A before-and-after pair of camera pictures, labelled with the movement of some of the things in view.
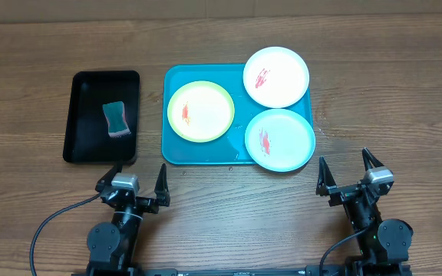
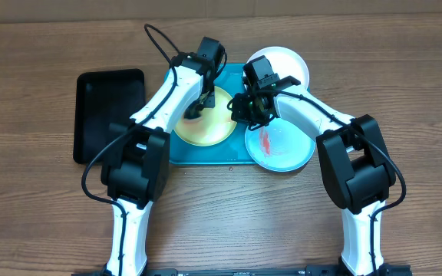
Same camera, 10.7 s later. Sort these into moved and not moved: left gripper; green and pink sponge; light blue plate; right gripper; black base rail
Moved: right gripper; green and pink sponge; left gripper
Not moved: light blue plate; black base rail
